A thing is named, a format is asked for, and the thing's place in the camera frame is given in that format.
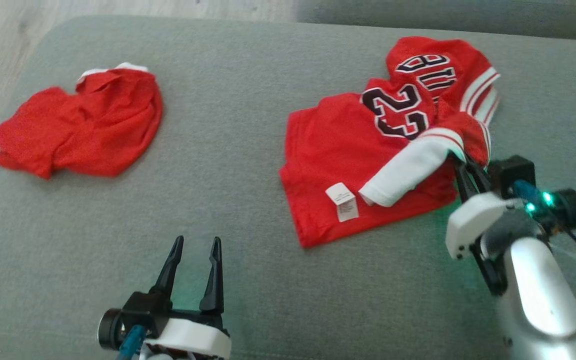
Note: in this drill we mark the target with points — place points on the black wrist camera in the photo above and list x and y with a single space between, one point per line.
513 172
113 327

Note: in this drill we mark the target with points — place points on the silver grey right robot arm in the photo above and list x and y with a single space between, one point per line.
538 285

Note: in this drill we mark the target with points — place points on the red basketball jersey white sleeves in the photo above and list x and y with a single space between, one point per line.
338 150

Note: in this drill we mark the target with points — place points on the red mesh shorts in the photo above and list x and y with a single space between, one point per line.
93 130

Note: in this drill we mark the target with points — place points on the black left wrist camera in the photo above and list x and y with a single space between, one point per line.
113 327

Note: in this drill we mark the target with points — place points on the grey sofa back cushion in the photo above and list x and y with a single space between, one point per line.
448 17

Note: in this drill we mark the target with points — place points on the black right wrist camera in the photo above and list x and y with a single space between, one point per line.
513 172

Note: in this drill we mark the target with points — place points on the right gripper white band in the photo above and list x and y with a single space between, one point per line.
473 220

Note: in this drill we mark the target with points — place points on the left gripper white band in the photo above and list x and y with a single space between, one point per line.
188 337

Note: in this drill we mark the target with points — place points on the grey fabric sofa seat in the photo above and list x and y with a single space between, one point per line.
248 200

